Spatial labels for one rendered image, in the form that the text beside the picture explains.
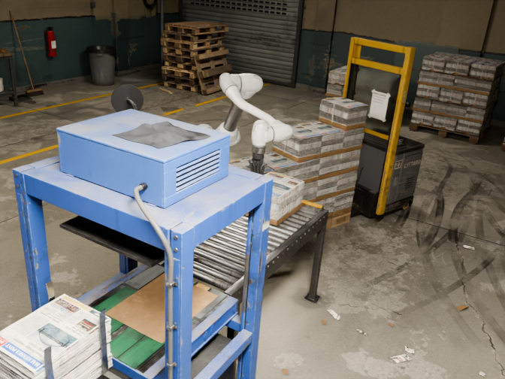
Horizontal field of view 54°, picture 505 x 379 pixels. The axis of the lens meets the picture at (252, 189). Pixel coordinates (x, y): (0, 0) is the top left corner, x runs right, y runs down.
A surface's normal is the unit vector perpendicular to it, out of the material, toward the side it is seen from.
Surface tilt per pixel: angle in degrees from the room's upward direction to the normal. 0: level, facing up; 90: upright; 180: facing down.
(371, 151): 90
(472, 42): 90
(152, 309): 0
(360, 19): 90
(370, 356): 0
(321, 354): 0
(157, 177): 90
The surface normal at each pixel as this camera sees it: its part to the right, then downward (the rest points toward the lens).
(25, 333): 0.06, -0.90
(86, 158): -0.52, 0.31
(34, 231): 0.85, 0.26
